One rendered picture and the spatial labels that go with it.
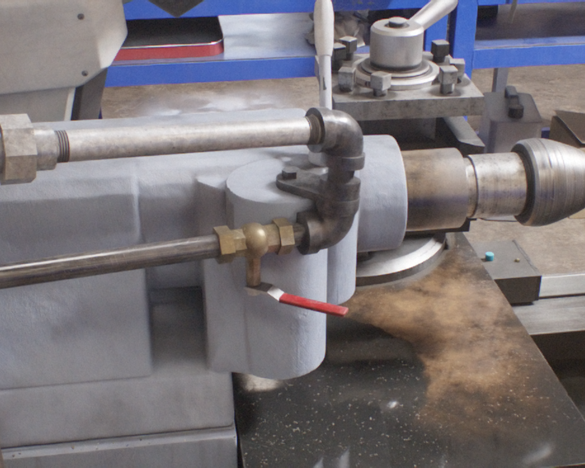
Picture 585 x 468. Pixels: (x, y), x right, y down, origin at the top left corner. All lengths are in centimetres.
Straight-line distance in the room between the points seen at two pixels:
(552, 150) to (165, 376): 43
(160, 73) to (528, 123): 121
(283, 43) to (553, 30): 83
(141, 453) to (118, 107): 349
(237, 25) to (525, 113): 99
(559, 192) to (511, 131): 223
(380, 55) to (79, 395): 50
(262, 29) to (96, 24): 188
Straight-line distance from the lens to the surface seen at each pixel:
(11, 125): 63
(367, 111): 104
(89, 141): 65
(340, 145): 73
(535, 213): 95
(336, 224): 75
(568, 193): 95
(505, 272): 125
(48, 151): 64
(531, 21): 313
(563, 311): 126
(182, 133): 67
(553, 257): 313
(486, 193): 93
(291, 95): 437
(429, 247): 114
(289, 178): 78
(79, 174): 83
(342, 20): 281
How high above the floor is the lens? 150
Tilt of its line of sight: 28 degrees down
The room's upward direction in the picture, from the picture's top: straight up
